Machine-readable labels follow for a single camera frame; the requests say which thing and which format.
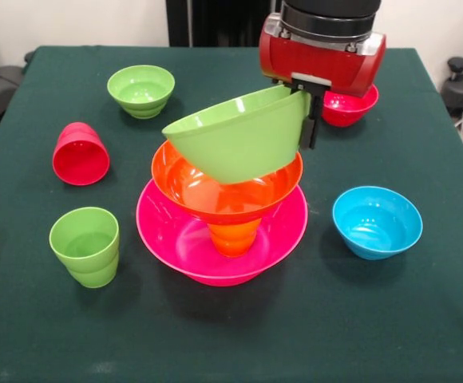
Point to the large pink bowl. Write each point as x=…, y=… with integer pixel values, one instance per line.
x=167, y=243

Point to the red cup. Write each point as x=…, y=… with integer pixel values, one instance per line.
x=80, y=161

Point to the large green bowl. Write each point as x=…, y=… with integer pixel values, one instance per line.
x=235, y=139

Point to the orange cup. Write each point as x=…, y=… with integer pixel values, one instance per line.
x=233, y=239

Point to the small red bowl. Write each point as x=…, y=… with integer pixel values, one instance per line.
x=347, y=109

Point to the small green bowl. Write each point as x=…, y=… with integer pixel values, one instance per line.
x=140, y=89

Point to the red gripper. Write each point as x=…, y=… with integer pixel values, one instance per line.
x=315, y=64

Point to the green cup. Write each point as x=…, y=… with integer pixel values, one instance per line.
x=84, y=247

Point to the small blue bowl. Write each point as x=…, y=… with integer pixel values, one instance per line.
x=375, y=227

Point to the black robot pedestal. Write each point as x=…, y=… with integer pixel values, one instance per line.
x=207, y=20

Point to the dark green tablecloth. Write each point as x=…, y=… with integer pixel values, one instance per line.
x=231, y=327

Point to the large orange bowl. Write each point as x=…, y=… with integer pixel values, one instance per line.
x=183, y=187

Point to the black office chair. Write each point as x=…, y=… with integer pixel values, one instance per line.
x=0, y=85

